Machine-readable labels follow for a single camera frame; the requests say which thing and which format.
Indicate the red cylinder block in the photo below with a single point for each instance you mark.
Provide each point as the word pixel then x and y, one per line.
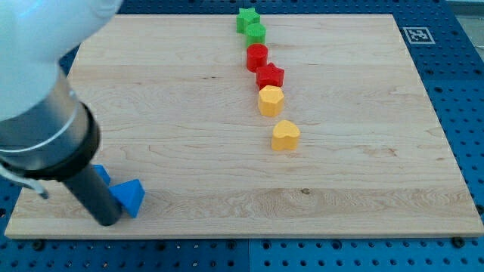
pixel 257 56

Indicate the white fiducial marker tag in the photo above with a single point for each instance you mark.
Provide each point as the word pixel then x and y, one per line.
pixel 417 35

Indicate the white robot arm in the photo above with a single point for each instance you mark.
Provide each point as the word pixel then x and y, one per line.
pixel 35 35

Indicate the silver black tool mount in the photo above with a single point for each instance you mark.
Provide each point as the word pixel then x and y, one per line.
pixel 54 139

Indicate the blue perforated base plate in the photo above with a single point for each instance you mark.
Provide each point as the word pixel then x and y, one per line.
pixel 452 71

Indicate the green star block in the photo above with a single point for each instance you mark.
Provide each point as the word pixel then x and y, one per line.
pixel 245 17

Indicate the blue triangle block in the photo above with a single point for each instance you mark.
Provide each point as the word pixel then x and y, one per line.
pixel 130 194

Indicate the yellow heart block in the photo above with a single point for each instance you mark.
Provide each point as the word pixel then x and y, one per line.
pixel 285 136

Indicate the wooden board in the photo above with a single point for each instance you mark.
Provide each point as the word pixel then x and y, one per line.
pixel 178 111

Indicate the red star block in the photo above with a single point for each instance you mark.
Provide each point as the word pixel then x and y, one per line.
pixel 269 75

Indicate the green cylinder block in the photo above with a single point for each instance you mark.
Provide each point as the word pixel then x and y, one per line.
pixel 255 34

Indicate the blue block behind rod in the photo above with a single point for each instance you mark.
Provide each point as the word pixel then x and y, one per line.
pixel 103 173

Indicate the yellow pentagon block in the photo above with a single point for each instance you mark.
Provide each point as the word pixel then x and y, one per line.
pixel 271 101

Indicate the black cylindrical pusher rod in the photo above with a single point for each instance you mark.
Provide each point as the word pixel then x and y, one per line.
pixel 91 191

